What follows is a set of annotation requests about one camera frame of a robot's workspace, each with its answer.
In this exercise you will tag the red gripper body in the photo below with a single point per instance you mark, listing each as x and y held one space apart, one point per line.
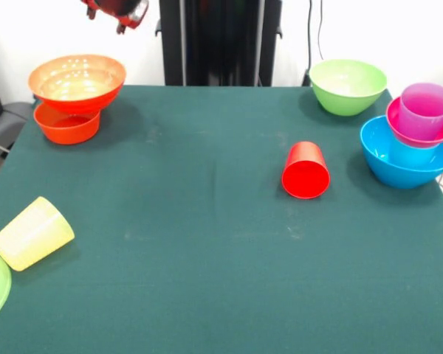
134 20

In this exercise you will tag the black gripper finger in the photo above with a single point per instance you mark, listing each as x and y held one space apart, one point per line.
121 28
91 14

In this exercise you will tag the large orange bowl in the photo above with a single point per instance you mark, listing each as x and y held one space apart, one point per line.
77 103

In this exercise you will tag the small orange bowl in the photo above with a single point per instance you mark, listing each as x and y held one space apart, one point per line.
66 132

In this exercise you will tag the yellow cup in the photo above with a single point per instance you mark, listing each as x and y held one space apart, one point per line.
33 236

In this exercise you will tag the red cup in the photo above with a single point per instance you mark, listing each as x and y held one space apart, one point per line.
305 178

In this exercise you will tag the pink bowl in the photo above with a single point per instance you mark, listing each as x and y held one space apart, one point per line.
393 125

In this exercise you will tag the purple cup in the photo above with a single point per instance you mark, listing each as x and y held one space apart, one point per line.
424 118

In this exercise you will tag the blue cup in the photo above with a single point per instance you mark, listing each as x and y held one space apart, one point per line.
409 155

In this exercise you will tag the blue bowl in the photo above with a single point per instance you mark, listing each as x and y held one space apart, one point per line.
402 177

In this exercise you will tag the gray chair base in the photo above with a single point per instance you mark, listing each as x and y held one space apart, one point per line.
7 121

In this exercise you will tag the dark green table cloth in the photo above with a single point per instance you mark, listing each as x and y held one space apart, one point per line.
221 276

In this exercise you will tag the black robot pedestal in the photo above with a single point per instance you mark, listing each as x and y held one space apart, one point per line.
221 37

